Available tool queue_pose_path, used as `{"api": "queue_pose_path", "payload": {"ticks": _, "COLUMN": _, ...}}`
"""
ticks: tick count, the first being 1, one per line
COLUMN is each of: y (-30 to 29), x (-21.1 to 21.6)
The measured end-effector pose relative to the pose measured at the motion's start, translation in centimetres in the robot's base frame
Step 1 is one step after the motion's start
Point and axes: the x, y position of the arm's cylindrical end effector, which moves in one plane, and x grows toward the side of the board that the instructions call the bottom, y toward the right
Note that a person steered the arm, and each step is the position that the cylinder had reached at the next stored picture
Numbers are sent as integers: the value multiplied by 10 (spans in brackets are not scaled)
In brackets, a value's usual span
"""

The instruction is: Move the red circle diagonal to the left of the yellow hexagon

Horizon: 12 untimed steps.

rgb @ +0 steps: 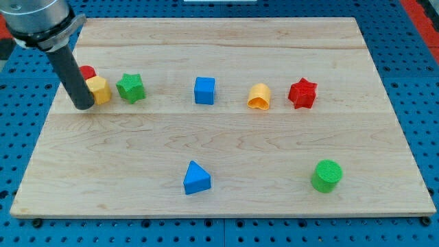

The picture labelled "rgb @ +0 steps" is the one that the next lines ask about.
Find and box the red cylinder block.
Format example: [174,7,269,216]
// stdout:
[80,65,97,80]

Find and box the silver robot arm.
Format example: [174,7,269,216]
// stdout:
[1,0,86,52]

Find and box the yellow hexagon block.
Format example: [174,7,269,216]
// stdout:
[86,76,112,105]

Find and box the blue cube block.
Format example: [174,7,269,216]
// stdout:
[194,77,215,105]

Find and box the light wooden board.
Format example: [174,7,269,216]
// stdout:
[10,17,436,219]

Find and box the blue triangle block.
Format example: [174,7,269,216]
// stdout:
[183,161,211,195]

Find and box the red star block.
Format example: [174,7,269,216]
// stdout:
[288,78,318,109]

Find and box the green star block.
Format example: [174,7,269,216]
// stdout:
[116,73,145,104]

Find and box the green cylinder block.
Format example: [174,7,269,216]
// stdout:
[311,159,343,193]

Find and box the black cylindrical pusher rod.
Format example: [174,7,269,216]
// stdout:
[46,45,95,110]

